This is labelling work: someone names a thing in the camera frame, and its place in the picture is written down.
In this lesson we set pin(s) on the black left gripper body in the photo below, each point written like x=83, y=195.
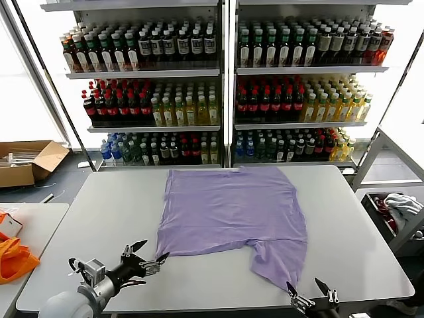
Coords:
x=124, y=270

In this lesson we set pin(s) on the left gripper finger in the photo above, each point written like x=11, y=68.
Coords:
x=152, y=265
x=132, y=248

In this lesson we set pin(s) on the white cap dark drink bottle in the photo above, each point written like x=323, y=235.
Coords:
x=145, y=155
x=300, y=149
x=175, y=154
x=281, y=153
x=310, y=149
x=155, y=155
x=291, y=152
x=165, y=154

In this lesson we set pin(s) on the orange cloth bag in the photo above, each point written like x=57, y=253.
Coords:
x=16, y=261

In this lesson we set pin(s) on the small white floor object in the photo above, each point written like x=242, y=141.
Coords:
x=84, y=164

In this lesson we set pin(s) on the grey metal stand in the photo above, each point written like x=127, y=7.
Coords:
x=407, y=235

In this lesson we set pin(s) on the grey metal frame table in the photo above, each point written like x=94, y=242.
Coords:
x=371, y=159

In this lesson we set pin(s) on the brown cardboard box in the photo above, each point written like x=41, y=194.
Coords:
x=20, y=175

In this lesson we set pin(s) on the purple t-shirt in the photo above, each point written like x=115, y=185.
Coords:
x=232, y=215

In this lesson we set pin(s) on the small grey bar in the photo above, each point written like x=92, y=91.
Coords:
x=49, y=197

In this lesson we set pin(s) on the green label dark tea bottle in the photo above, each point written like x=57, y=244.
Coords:
x=81, y=59
x=285, y=53
x=121, y=59
x=245, y=53
x=258, y=53
x=134, y=59
x=107, y=59
x=298, y=53
x=271, y=53
x=94, y=59
x=310, y=52

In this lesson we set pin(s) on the orange and white carton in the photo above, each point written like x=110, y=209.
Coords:
x=11, y=227

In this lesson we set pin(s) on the white plastic tube bundle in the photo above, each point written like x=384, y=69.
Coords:
x=16, y=157

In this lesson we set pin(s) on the black slanted metal pole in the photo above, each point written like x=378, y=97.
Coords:
x=55, y=86

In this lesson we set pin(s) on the white grey crumpled garment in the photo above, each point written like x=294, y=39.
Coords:
x=401, y=205

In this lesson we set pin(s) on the black plastic bin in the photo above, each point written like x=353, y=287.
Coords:
x=376, y=217

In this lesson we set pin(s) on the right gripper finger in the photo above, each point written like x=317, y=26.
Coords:
x=292, y=291
x=323, y=286

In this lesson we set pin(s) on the yellow juice bottle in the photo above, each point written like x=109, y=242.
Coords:
x=168, y=116
x=333, y=111
x=365, y=111
x=309, y=111
x=157, y=116
x=338, y=151
x=355, y=111
x=205, y=155
x=344, y=111
x=321, y=111
x=214, y=155
x=348, y=150
x=213, y=114
x=202, y=114
x=190, y=115
x=180, y=115

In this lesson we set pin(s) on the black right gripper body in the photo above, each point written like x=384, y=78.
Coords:
x=319, y=311

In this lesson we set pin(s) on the green clear drink bottle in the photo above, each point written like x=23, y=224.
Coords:
x=126, y=154
x=136, y=154
x=261, y=150
x=271, y=150

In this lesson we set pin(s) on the beige label dark drink bottle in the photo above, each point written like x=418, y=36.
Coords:
x=338, y=44
x=325, y=44

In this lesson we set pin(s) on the white plastic bag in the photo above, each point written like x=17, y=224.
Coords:
x=10, y=210

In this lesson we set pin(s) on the red cap cola bottle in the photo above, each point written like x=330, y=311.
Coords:
x=277, y=107
x=299, y=107
x=134, y=110
x=329, y=149
x=289, y=107
x=254, y=107
x=185, y=153
x=145, y=110
x=265, y=107
x=112, y=111
x=242, y=107
x=195, y=153
x=101, y=111
x=123, y=111
x=90, y=111
x=319, y=149

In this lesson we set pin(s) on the red crumpled garment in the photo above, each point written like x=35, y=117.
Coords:
x=381, y=205

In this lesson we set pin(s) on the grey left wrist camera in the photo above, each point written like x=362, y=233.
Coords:
x=92, y=270

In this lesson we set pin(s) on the black label dark drink bottle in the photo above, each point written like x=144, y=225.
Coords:
x=363, y=44
x=209, y=43
x=375, y=44
x=196, y=43
x=144, y=46
x=183, y=44
x=169, y=44
x=351, y=44
x=157, y=45

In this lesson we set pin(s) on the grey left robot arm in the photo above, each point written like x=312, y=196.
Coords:
x=66, y=304

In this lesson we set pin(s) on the blue label water bottle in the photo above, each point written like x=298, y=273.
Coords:
x=239, y=151
x=249, y=151
x=116, y=154
x=106, y=154

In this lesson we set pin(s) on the grey metal shelf unit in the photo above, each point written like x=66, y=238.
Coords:
x=142, y=73
x=298, y=70

